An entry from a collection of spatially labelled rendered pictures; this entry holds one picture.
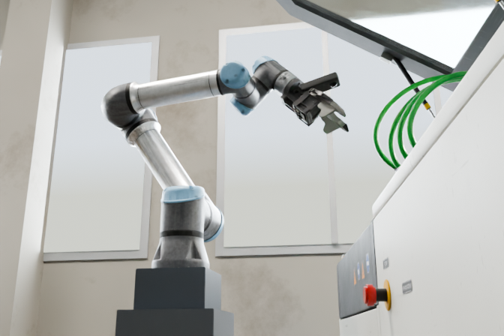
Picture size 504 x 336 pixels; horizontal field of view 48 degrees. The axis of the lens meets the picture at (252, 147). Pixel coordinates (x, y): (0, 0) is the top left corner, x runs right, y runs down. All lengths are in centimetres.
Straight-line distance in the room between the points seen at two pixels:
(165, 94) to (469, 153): 120
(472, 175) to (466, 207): 4
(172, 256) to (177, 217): 10
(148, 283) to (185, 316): 14
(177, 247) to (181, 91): 45
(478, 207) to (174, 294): 100
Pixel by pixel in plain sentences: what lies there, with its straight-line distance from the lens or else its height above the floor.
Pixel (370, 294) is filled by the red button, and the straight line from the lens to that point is 100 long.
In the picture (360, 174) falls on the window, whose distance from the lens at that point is 329.
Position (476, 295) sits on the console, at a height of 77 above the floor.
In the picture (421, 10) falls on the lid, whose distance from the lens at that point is 181.
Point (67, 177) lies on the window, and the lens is 372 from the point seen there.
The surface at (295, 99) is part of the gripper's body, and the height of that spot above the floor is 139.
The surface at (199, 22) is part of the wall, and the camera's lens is 386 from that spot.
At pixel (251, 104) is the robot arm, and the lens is 173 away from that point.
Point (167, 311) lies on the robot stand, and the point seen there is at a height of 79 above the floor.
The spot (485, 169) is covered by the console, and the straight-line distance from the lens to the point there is 56.
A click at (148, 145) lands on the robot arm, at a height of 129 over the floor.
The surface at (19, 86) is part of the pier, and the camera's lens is 382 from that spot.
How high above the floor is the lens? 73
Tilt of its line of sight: 19 degrees up
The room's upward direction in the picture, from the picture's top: straight up
